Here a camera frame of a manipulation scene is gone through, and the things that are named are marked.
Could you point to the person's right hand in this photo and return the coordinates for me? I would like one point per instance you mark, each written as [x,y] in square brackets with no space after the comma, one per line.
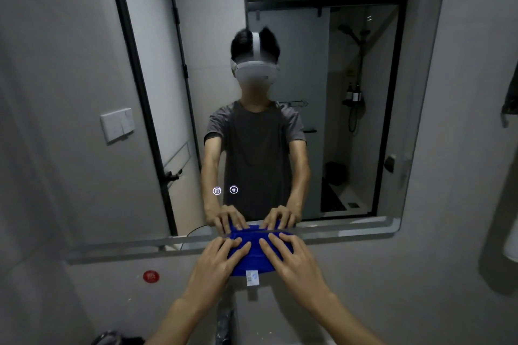
[301,272]

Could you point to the person's left hand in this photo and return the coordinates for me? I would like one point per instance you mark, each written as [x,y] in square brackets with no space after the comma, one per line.
[210,276]

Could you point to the blue cloth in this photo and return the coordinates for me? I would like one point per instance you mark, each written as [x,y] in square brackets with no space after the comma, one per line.
[253,256]

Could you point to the rectangular wall mirror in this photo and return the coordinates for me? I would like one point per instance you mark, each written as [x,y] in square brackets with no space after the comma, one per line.
[356,154]

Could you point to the chrome faucet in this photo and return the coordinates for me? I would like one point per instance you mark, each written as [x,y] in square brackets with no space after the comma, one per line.
[223,326]

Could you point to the hanging white towel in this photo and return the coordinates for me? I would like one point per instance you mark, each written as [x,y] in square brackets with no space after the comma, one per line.
[512,241]

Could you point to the black towel rack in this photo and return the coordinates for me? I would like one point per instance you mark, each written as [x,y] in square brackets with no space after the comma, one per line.
[510,102]

